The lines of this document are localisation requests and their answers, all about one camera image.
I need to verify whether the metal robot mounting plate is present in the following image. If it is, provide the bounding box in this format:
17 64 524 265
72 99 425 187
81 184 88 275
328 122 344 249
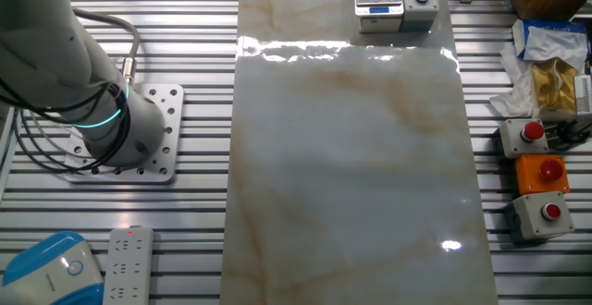
62 82 185 185

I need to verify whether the grey box green button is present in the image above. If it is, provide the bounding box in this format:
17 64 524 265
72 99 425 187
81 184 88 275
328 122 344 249
400 0 440 32

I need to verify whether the white power strip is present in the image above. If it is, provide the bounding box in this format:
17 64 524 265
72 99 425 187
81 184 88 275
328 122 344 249
102 226 154 305

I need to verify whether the grey box red button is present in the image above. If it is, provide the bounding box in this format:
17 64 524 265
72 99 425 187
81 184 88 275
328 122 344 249
499 117 550 160
503 190 576 245

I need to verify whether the crumpled plastic bag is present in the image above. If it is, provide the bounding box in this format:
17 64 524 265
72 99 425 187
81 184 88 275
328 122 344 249
488 43 537 119

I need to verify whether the orange box red button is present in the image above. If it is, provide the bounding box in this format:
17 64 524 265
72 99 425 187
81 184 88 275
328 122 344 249
514 152 571 196

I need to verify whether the yellow plastic packet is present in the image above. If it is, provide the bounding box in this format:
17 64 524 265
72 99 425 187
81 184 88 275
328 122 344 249
530 57 579 121

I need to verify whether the blue tissue pack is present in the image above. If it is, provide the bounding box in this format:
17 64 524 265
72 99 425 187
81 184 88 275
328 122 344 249
512 18 591 73

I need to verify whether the blue and white device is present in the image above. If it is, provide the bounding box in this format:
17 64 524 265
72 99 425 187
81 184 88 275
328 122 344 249
0 230 105 305

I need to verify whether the small silver vented box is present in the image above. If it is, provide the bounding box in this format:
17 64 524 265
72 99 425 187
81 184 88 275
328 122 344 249
574 74 592 116

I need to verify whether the thick grey robot cable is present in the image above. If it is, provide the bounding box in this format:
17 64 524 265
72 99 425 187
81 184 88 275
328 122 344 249
72 7 142 85

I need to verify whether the black cable bundle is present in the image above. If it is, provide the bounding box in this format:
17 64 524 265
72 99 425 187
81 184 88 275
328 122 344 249
0 78 133 176

